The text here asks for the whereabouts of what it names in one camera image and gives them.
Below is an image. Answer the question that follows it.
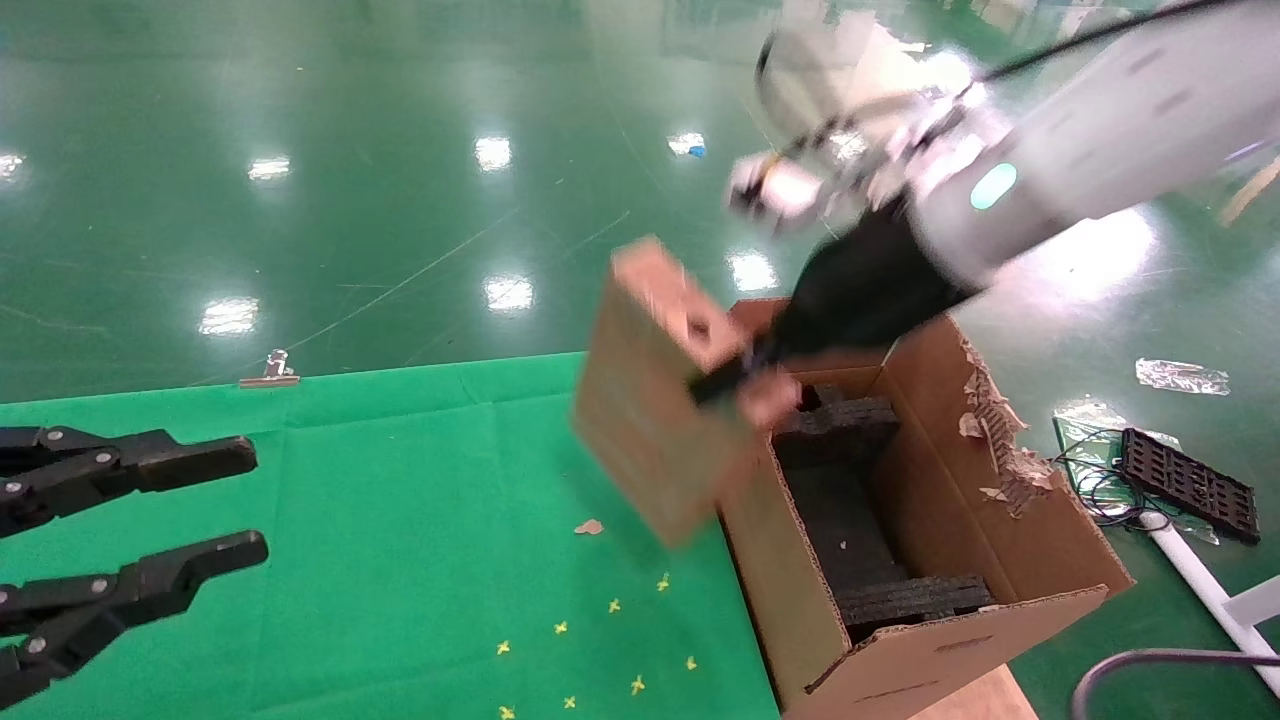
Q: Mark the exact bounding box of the thin black wire bundle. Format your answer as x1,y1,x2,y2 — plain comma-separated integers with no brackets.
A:
1050,425,1153,532

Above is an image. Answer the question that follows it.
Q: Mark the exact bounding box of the silver metal clip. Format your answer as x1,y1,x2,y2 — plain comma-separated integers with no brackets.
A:
239,348,302,389

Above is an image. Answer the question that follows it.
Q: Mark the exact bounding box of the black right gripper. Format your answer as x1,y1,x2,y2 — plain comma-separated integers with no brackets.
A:
688,195,981,408

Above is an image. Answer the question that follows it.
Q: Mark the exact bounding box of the large open cardboard carton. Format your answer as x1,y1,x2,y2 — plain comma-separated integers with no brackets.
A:
715,297,1137,720

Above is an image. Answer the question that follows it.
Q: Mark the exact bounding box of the black foam insert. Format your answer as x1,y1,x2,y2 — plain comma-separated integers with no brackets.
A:
773,384,997,642

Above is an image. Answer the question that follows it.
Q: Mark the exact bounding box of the thin black cable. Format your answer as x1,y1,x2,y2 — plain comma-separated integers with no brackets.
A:
982,0,1229,85

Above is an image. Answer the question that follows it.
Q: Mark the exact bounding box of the green table cloth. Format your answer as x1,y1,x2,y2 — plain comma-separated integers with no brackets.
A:
0,351,782,720

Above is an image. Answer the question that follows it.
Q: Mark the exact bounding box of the thick black braided cable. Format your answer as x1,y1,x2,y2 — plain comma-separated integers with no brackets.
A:
754,28,833,151

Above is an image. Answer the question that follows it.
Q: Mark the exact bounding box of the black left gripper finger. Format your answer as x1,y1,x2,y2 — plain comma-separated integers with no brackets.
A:
0,426,260,542
0,530,270,707

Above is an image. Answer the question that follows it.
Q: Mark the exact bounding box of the small brown cardboard box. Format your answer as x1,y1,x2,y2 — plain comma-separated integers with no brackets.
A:
571,235,807,550

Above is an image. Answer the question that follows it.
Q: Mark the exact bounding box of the crumpled clear plastic bag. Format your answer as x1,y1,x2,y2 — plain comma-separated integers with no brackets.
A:
1136,357,1232,397

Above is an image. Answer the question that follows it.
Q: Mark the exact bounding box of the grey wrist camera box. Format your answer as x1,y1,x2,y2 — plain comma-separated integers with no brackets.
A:
727,150,833,237

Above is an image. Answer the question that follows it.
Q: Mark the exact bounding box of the black plastic grid tray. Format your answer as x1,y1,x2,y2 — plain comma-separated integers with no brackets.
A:
1117,427,1262,547

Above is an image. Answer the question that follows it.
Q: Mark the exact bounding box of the grey rubber cable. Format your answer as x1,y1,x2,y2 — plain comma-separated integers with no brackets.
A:
1071,648,1280,720

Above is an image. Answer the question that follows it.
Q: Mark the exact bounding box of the flat clear plastic bag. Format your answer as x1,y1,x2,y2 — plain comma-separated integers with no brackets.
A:
1052,399,1223,547

